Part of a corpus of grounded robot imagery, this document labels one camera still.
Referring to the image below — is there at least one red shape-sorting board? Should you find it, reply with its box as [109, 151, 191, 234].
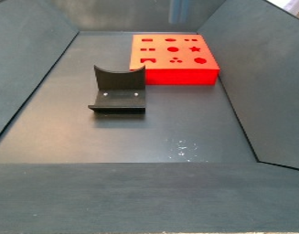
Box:
[130, 34, 221, 85]

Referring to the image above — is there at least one grey-blue double-square peg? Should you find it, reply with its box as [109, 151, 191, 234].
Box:
[169, 0, 191, 25]

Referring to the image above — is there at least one black curved holder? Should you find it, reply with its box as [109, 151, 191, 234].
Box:
[89, 67, 146, 112]

